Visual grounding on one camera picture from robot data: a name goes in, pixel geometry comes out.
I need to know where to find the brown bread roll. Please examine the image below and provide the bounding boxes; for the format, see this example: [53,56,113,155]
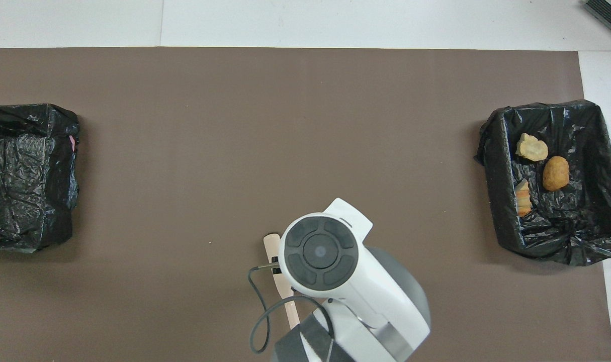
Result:
[543,156,570,192]

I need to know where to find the bin with black bag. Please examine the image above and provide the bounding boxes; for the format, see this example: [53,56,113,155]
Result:
[0,104,79,253]
[475,100,611,267]

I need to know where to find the striped croissant piece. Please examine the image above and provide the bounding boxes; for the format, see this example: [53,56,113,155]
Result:
[515,178,532,217]

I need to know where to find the brown table mat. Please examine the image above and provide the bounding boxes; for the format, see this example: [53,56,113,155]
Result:
[0,47,611,362]

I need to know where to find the pale bread chunk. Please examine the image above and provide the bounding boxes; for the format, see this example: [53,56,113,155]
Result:
[516,133,549,162]

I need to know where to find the dark ribbed object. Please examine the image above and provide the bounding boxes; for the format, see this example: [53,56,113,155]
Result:
[583,0,611,43]

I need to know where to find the beige brush black bristles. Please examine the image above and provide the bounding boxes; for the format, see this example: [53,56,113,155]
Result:
[263,233,301,331]

